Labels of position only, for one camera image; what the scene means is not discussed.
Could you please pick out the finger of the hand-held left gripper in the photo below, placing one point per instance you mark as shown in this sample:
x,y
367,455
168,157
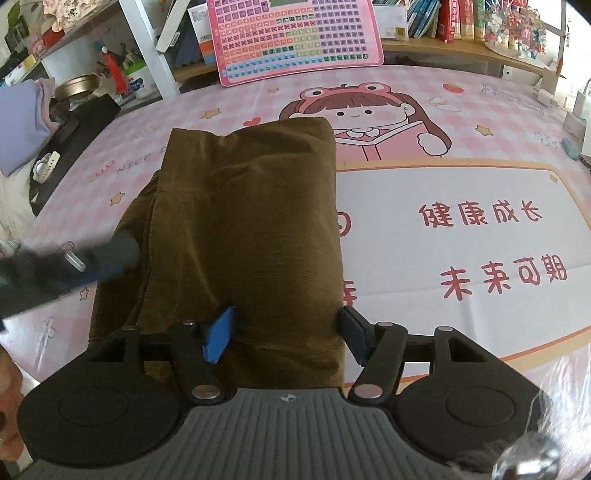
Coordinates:
x,y
117,256

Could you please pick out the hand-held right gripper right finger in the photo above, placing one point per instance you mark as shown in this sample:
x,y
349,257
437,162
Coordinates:
x,y
355,334

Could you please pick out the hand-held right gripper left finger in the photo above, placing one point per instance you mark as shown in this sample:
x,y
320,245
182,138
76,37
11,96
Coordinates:
x,y
219,334

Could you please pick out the brown velvet pants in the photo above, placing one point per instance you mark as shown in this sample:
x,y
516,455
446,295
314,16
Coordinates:
x,y
240,221

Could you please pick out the person's left hand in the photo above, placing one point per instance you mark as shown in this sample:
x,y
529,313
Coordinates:
x,y
9,401

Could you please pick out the white cloth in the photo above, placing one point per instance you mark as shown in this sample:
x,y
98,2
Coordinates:
x,y
9,203

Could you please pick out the white wristwatch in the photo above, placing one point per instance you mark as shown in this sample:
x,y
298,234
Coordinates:
x,y
46,166

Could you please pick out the black case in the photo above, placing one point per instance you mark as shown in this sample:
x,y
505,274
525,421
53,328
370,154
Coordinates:
x,y
78,138

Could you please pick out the lavender cloth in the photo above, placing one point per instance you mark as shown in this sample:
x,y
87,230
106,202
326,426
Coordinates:
x,y
18,129

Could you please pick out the white pen jar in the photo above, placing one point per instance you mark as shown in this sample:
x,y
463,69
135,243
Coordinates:
x,y
141,85

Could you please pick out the golden metal bowl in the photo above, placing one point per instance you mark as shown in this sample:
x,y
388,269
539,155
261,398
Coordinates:
x,y
76,87

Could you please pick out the red tassel pen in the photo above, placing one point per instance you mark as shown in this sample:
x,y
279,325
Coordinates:
x,y
114,69

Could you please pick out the bunch of pens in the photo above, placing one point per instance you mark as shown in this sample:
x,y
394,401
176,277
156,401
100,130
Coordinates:
x,y
127,55

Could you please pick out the pink checked table mat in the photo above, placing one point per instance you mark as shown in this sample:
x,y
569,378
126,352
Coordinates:
x,y
461,161

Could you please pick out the white bookshelf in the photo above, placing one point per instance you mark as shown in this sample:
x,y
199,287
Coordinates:
x,y
147,46

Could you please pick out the row of dark blue books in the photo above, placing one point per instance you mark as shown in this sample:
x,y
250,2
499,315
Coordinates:
x,y
184,53

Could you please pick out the blurred shiny clear object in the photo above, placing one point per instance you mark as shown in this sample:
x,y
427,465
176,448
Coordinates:
x,y
540,457

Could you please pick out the orange white box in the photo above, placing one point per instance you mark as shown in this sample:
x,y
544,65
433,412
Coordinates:
x,y
199,37

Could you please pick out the large white book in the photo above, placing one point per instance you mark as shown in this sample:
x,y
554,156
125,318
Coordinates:
x,y
171,25

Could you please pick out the floral plush cushion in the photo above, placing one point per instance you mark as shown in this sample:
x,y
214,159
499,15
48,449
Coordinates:
x,y
76,14

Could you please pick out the pink toy keyboard tablet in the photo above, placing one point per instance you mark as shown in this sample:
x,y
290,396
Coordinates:
x,y
295,46

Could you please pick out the small teal object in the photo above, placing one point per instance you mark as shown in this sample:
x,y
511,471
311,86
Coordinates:
x,y
570,148

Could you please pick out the white charger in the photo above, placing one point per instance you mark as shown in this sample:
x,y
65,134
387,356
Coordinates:
x,y
577,115

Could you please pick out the white square box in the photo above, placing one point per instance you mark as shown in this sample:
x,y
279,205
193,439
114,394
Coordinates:
x,y
390,21

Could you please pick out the cardboard piece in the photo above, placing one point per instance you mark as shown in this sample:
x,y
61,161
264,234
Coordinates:
x,y
551,85

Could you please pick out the row of light blue books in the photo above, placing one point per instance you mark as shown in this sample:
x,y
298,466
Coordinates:
x,y
422,18

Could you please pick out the row of red books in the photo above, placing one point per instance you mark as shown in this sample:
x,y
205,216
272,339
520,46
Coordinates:
x,y
459,21

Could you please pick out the candy bouquet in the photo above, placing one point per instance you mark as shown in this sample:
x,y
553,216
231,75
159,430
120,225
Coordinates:
x,y
512,30

